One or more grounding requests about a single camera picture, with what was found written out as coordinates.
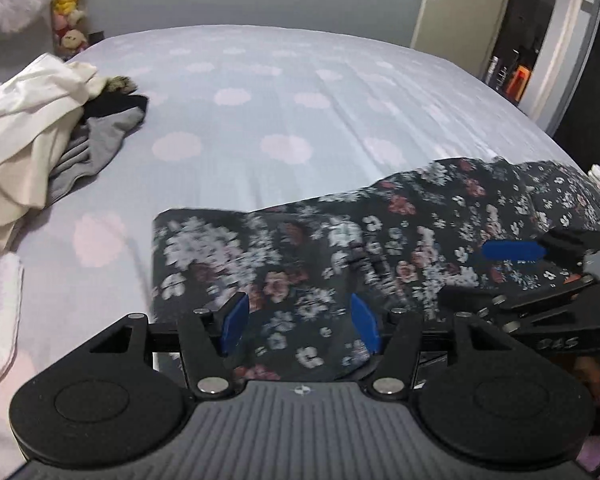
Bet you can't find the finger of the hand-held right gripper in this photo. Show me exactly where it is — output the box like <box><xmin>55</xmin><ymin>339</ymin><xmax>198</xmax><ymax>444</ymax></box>
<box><xmin>481</xmin><ymin>230</ymin><xmax>600</xmax><ymax>271</ymax></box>
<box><xmin>437</xmin><ymin>275</ymin><xmax>598</xmax><ymax>317</ymax></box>

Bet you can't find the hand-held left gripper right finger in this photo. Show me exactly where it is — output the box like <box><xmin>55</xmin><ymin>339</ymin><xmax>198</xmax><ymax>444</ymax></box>
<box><xmin>350</xmin><ymin>292</ymin><xmax>513</xmax><ymax>396</ymax></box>

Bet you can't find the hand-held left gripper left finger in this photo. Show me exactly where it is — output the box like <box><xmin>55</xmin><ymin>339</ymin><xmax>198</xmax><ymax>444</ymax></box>
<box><xmin>87</xmin><ymin>292</ymin><xmax>251</xmax><ymax>396</ymax></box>

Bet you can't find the dark floral garment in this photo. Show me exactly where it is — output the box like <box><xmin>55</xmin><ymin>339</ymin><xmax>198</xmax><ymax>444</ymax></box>
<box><xmin>152</xmin><ymin>156</ymin><xmax>600</xmax><ymax>396</ymax></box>

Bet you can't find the person's right hand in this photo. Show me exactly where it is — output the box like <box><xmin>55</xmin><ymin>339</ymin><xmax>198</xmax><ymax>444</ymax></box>
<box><xmin>574</xmin><ymin>355</ymin><xmax>600</xmax><ymax>407</ymax></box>

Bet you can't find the dark bookshelf with books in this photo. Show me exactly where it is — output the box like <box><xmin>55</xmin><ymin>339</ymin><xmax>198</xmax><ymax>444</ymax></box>
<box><xmin>484</xmin><ymin>42</ymin><xmax>537</xmax><ymax>107</ymax></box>

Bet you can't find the bed with polka dot sheet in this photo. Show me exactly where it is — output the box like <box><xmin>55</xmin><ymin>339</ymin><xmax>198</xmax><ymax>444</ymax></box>
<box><xmin>0</xmin><ymin>25</ymin><xmax>588</xmax><ymax>461</ymax></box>

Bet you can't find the grey garment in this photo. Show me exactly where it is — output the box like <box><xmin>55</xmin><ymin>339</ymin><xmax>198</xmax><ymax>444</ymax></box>
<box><xmin>46</xmin><ymin>107</ymin><xmax>148</xmax><ymax>207</ymax></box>

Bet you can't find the cream door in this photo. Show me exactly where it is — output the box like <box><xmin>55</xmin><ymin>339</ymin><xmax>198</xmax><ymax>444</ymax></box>
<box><xmin>411</xmin><ymin>0</ymin><xmax>517</xmax><ymax>77</ymax></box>

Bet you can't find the black garment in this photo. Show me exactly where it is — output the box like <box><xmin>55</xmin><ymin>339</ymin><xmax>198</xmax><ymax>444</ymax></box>
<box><xmin>82</xmin><ymin>93</ymin><xmax>149</xmax><ymax>122</ymax></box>

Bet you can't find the cream garment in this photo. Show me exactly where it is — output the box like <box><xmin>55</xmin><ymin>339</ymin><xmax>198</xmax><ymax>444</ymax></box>
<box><xmin>0</xmin><ymin>122</ymin><xmax>76</xmax><ymax>263</ymax></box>

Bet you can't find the leopard print cloth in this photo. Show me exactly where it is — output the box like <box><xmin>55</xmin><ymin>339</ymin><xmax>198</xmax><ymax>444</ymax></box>
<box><xmin>102</xmin><ymin>75</ymin><xmax>134</xmax><ymax>95</ymax></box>

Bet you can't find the white garment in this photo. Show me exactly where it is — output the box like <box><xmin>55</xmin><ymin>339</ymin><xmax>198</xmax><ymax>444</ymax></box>
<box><xmin>0</xmin><ymin>52</ymin><xmax>99</xmax><ymax>191</ymax></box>

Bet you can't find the hanging stack of plush toys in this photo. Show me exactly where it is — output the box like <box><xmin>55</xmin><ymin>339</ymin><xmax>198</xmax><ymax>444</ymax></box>
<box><xmin>50</xmin><ymin>0</ymin><xmax>89</xmax><ymax>57</ymax></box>

